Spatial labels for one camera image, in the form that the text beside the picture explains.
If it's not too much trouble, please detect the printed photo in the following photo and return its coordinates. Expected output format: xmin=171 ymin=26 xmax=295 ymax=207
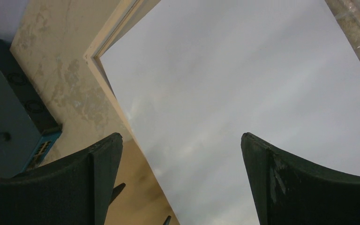
xmin=101 ymin=0 xmax=360 ymax=225

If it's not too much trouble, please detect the brown backing board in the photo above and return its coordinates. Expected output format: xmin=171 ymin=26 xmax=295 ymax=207
xmin=105 ymin=140 xmax=179 ymax=225

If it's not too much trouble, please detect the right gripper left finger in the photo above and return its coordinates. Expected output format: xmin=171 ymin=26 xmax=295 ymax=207
xmin=0 ymin=133 xmax=123 ymax=225

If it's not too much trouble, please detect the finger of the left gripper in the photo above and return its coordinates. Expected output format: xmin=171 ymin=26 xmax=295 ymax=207
xmin=110 ymin=183 xmax=126 ymax=204
xmin=163 ymin=216 xmax=172 ymax=225

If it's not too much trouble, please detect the wooden picture frame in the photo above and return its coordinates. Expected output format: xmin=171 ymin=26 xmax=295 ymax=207
xmin=83 ymin=0 xmax=360 ymax=140

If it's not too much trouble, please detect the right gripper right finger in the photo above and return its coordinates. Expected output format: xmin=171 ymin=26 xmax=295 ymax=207
xmin=240 ymin=133 xmax=360 ymax=225

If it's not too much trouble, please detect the dark network switch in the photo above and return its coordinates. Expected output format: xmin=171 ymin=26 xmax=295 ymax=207
xmin=0 ymin=40 xmax=62 ymax=178

